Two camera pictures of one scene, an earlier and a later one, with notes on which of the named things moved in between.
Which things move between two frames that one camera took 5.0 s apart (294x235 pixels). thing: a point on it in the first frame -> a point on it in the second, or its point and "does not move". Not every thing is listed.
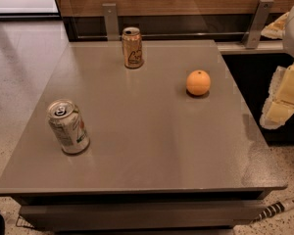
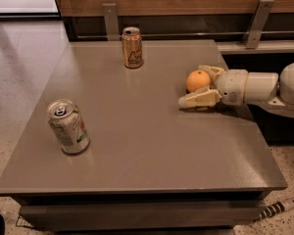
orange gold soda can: [131, 41] does not move
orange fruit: [198, 82] does not move
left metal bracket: [112, 22] does not move
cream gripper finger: [275, 29] -> [213, 71]
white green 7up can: [68, 126] does not move
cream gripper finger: [285, 96] -> [207, 97]
